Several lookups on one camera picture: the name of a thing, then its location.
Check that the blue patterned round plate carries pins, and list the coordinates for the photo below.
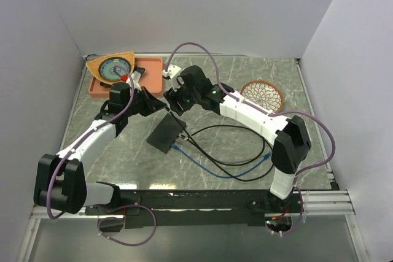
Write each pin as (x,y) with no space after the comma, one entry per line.
(114,68)

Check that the black dish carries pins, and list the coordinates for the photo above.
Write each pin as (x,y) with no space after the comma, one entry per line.
(139,70)

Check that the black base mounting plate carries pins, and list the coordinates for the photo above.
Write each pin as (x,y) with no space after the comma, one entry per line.
(140,208)

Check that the black network switch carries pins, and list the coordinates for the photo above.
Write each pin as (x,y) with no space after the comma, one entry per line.
(164,135)

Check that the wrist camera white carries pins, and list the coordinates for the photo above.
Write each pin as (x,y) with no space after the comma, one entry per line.
(171,74)
(133,81)

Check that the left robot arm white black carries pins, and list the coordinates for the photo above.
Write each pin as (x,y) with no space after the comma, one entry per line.
(60,179)

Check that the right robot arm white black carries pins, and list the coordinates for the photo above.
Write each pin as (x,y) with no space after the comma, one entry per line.
(288,136)

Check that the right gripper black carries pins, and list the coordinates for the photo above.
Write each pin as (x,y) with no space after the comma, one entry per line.
(172,99)

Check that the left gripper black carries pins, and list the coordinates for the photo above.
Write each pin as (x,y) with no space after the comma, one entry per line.
(153,104)

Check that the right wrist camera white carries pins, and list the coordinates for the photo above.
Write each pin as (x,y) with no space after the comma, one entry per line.
(171,74)

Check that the salmon pink tray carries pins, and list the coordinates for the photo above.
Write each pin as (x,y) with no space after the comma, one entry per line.
(151,79)

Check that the flower patterned brown bowl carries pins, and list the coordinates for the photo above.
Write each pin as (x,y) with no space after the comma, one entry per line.
(263,94)

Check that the aluminium rail frame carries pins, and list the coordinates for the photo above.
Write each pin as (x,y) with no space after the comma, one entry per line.
(329,227)

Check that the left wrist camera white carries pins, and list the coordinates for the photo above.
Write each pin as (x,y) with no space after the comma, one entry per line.
(133,81)

